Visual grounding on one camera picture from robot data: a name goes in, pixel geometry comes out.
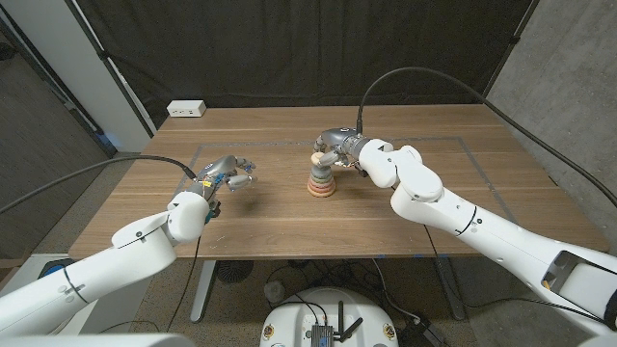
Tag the round black table foot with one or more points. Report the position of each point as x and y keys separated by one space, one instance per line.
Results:
x=234 y=271

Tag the black backdrop stand pole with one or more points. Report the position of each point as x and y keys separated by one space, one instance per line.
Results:
x=102 y=55
x=515 y=39

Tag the black backdrop curtain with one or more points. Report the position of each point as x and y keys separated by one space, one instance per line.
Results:
x=308 y=48

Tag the grey table leg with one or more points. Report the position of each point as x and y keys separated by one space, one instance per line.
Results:
x=450 y=294

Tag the small dark grey disk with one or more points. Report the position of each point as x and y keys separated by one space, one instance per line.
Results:
x=322 y=172

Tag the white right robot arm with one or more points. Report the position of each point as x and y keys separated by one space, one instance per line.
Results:
x=458 y=212

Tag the white power strip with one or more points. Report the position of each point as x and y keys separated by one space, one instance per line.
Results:
x=186 y=108

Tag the dusty pink disk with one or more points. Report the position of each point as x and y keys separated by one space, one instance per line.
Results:
x=322 y=185

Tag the coral red disk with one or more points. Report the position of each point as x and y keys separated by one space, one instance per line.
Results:
x=322 y=190

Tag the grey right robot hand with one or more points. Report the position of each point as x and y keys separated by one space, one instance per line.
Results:
x=340 y=140

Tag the black power adapter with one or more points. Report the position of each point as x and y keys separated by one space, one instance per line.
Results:
x=421 y=335

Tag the white table leg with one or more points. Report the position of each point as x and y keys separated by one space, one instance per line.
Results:
x=205 y=289

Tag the grey radio box with antennas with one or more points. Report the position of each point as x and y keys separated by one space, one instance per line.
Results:
x=322 y=335

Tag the small beige disk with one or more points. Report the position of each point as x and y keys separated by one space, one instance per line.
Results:
x=315 y=158

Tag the round grey floor object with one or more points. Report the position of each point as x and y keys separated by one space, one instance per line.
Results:
x=275 y=292

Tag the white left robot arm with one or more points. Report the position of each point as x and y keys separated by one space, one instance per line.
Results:
x=106 y=255

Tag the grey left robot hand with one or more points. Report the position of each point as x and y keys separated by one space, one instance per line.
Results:
x=219 y=168

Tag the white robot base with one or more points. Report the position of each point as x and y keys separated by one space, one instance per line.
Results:
x=294 y=323

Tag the green disk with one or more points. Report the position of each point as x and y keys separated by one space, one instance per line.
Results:
x=322 y=179

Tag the large orange disk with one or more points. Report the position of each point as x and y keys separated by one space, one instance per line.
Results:
x=322 y=194

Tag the blue foot pedal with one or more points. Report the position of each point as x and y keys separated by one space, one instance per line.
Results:
x=53 y=267

